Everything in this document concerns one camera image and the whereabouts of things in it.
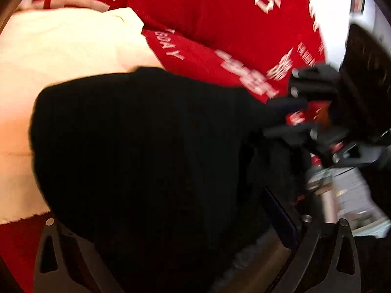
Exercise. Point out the red printed blanket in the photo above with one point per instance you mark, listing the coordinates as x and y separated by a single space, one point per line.
195 64

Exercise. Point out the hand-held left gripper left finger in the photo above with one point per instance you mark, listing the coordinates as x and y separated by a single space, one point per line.
52 250

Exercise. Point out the black chair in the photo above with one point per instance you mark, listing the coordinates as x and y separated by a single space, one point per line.
366 76

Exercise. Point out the grey storage box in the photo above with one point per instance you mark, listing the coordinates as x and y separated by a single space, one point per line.
351 189

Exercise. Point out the red printed pillow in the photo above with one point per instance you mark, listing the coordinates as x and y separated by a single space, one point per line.
213 12

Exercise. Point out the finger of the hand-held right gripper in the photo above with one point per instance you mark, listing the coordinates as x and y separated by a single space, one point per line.
311 82
293 132

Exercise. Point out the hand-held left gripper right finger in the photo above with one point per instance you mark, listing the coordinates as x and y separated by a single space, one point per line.
281 216

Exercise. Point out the black pants with floral waistband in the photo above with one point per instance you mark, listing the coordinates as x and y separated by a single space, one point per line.
152 158

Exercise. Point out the white appliance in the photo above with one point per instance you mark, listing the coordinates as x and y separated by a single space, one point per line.
334 21

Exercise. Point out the cream cloth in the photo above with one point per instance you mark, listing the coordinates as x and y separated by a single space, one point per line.
61 67

